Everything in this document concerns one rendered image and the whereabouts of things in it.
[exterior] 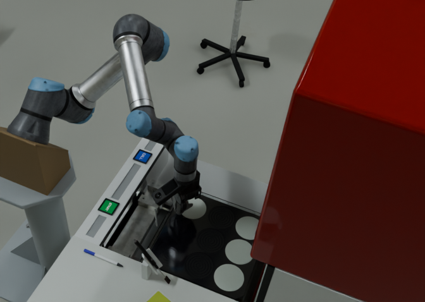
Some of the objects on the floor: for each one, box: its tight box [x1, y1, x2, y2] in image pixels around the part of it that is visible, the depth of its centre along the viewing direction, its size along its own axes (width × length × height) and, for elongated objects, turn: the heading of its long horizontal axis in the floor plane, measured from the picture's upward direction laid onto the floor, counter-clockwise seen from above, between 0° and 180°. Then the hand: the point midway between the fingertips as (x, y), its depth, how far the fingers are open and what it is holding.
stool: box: [197, 0, 270, 87], centre depth 375 cm, size 58×56×70 cm
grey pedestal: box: [0, 148, 77, 302], centre depth 236 cm, size 51×44×82 cm
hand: (176, 212), depth 185 cm, fingers closed
